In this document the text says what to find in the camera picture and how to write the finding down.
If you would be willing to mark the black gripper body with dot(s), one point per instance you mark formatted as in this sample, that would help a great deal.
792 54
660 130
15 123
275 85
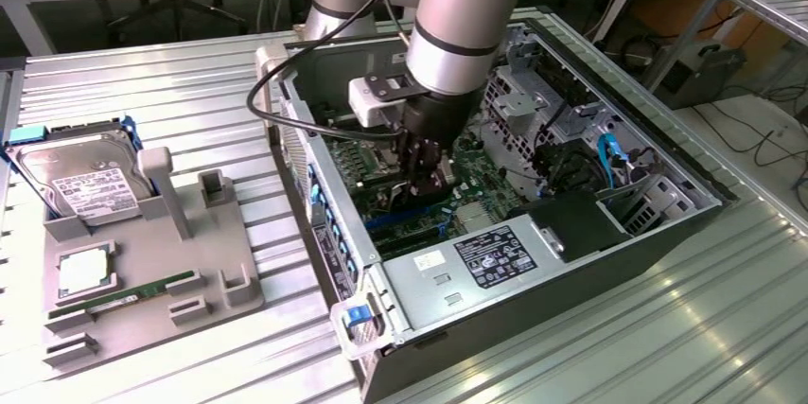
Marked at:
442 115

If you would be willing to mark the green low-profile graphics card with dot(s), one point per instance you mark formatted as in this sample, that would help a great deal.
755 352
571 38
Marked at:
395 207

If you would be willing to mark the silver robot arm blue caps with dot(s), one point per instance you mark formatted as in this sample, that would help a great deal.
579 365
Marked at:
460 6

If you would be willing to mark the green Dell motherboard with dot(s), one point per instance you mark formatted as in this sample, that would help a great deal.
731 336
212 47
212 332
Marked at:
486 186

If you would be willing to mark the silver finned chipset heatsink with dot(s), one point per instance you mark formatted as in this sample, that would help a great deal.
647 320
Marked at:
478 217

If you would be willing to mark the blue expansion slot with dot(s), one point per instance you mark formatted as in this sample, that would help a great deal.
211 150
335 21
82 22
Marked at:
386 221

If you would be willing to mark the silver perforated disk bay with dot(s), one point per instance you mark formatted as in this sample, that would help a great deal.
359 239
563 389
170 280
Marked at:
524 92

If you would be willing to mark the silver power supply unit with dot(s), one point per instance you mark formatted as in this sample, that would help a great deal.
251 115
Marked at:
455 281

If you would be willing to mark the black plastic air shroud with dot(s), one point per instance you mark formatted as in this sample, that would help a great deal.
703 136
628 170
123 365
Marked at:
580 229

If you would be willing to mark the black and silver PC case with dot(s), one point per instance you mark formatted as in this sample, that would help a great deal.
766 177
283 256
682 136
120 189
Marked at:
568 309

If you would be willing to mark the black box device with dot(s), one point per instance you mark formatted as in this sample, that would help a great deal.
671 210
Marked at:
700 75

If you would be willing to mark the black office chair base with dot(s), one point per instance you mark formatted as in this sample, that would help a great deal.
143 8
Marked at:
176 13

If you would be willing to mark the grey printed parts rack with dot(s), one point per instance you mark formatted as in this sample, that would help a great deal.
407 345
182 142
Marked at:
158 281

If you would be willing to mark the hard disk with blue rails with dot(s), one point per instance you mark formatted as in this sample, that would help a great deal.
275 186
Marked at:
82 181

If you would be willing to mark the green RAM stick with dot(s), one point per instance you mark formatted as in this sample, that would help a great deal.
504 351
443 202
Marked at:
120 297

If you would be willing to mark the silver CPU chip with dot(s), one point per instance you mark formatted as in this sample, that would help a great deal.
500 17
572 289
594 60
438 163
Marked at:
86 274

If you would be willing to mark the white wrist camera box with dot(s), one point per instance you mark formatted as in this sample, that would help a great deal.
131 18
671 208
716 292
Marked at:
372 101

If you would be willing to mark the aluminium frame table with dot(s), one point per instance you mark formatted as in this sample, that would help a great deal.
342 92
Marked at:
758 2

